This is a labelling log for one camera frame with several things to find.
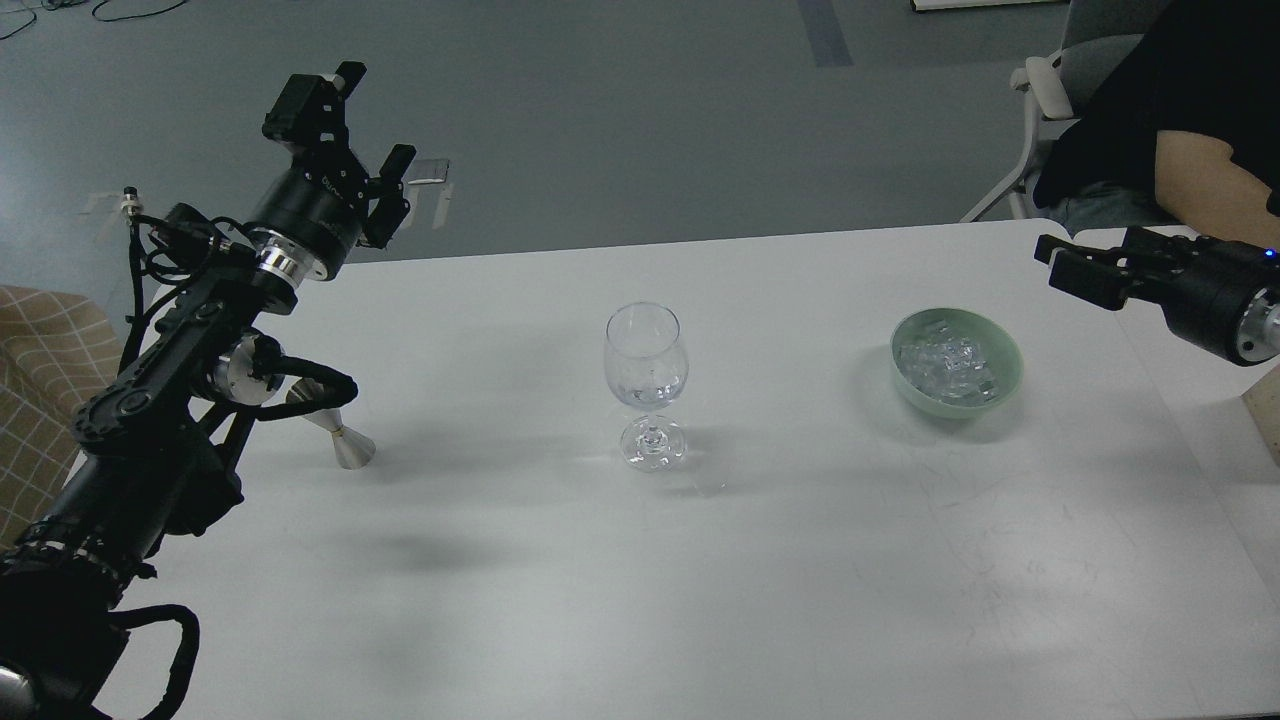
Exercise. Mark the white board edge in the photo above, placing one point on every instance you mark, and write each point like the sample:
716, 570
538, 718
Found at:
934, 6

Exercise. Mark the green bowl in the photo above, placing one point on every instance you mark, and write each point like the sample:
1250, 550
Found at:
937, 322

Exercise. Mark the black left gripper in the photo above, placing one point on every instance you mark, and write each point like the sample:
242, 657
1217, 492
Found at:
324, 203

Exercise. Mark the white office chair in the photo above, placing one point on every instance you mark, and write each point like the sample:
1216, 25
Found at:
1057, 88

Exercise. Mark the clear wine glass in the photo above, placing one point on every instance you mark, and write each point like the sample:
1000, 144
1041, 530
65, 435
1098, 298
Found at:
646, 366

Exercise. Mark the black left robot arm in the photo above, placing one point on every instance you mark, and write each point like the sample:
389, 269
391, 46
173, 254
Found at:
162, 442

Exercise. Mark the clear ice cubes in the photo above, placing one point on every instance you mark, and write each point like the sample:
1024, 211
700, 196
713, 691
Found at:
954, 371

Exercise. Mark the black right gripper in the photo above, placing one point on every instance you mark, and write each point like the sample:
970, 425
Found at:
1217, 295

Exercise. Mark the person in black shirt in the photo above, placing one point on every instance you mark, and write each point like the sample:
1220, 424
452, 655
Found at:
1183, 132

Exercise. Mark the beige checkered sofa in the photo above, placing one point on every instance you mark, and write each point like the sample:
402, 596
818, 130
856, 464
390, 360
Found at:
57, 351

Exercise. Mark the steel cocktail jigger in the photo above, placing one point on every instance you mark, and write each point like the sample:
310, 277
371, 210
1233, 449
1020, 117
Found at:
352, 449

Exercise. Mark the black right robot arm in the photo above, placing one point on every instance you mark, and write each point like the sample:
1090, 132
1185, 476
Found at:
1221, 296

